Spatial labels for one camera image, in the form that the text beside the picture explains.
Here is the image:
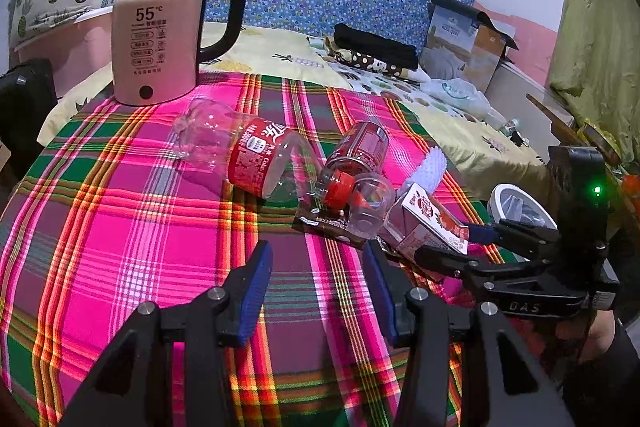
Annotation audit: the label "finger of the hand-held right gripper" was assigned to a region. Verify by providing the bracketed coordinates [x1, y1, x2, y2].
[414, 246, 506, 290]
[467, 219, 561, 258]

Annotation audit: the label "brown polka dot cloth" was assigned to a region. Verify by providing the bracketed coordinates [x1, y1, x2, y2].
[322, 38, 418, 75]

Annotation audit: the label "clear plastic cup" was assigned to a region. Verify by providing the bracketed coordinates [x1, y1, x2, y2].
[345, 173, 397, 240]

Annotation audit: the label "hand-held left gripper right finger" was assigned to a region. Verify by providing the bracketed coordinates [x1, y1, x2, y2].
[362, 239, 576, 427]

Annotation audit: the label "brown snack wrapper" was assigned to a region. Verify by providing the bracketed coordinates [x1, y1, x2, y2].
[291, 199, 381, 250]

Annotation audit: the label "person's right forearm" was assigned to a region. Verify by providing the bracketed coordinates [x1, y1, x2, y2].
[575, 322, 640, 427]

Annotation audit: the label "black suitcase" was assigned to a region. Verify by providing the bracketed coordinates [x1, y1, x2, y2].
[0, 59, 58, 180]

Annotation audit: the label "pink storage box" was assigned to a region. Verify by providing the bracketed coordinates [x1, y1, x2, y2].
[10, 7, 118, 100]

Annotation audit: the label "white fruit print cloth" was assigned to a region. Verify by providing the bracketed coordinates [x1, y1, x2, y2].
[305, 34, 501, 122]

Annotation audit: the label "bed with yellow sheet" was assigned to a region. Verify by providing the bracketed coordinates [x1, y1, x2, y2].
[37, 24, 551, 168]

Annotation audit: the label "black folded clothes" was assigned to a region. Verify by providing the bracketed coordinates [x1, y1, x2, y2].
[332, 23, 420, 70]

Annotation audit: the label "white foam net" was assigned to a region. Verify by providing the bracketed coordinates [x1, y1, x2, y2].
[400, 147, 447, 200]

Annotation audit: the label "clear red label plastic bottle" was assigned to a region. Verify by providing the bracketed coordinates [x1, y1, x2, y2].
[172, 98, 361, 210]

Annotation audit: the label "cardboard quilt box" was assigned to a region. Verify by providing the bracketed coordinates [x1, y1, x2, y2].
[419, 0, 521, 92]

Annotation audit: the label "orange plastic bag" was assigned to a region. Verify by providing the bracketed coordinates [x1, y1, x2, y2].
[620, 174, 640, 212]

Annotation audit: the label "person's right hand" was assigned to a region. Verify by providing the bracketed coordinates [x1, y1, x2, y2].
[555, 309, 618, 363]

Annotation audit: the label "green curtain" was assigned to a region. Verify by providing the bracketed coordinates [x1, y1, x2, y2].
[547, 0, 640, 168]

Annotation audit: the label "wooden folding table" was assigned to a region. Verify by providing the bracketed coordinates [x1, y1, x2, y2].
[525, 92, 640, 178]

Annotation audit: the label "yellow green foil bag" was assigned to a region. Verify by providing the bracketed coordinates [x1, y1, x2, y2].
[580, 119, 626, 168]

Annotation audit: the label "white bin with liner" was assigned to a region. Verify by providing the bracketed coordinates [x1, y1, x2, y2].
[487, 184, 558, 263]

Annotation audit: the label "red drink can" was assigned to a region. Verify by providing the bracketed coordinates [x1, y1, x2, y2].
[325, 121, 390, 180]

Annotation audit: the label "pink steel electric kettle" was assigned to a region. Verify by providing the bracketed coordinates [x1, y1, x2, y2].
[111, 0, 252, 108]

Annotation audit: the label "pink white juice carton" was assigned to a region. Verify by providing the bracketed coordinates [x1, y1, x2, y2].
[385, 183, 471, 265]

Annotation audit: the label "pink green plaid tablecloth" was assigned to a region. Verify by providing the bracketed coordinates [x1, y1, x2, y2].
[0, 72, 506, 427]

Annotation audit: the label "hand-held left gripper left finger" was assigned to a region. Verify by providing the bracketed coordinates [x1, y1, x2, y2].
[60, 239, 274, 427]

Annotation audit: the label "white plastic bag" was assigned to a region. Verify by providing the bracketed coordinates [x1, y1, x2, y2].
[420, 78, 488, 112]

